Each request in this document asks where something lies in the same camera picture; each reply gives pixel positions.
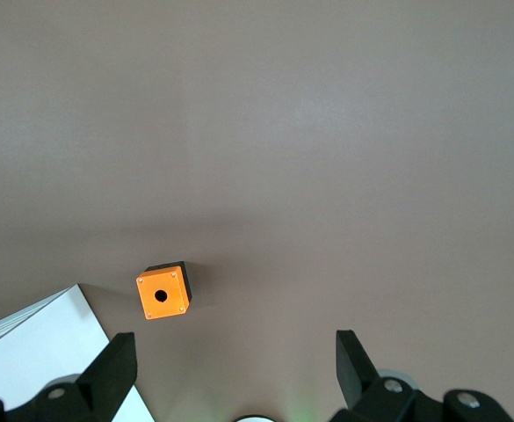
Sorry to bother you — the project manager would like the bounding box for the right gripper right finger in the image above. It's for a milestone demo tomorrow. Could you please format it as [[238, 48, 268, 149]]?
[[329, 330, 514, 422]]

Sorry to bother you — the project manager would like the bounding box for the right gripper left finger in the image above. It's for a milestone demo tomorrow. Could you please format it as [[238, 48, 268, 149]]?
[[0, 331, 137, 422]]

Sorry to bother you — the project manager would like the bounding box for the brown table mat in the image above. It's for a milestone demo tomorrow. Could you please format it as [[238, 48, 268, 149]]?
[[0, 0, 514, 422]]

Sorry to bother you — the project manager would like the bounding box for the white drawer cabinet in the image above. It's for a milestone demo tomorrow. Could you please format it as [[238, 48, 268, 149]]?
[[0, 284, 157, 422]]

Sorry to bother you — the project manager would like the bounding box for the orange box with hole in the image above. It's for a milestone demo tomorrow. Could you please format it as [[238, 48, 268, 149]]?
[[135, 261, 195, 322]]

